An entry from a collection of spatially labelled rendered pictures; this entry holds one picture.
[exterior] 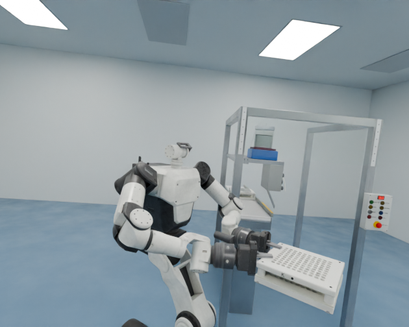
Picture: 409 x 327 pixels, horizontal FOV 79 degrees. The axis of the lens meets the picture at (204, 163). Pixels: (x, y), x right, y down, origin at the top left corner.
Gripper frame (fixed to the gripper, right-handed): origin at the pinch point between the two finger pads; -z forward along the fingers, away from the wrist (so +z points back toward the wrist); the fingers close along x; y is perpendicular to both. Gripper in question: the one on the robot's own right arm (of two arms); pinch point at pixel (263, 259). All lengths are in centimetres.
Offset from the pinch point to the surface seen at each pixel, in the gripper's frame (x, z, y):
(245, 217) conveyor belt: 13, -5, -101
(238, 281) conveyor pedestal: 72, -6, -115
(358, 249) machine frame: 30, -91, -99
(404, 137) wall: -81, -321, -388
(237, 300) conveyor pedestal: 89, -6, -115
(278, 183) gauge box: -15, -28, -100
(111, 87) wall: -141, 235, -393
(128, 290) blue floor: 98, 92, -129
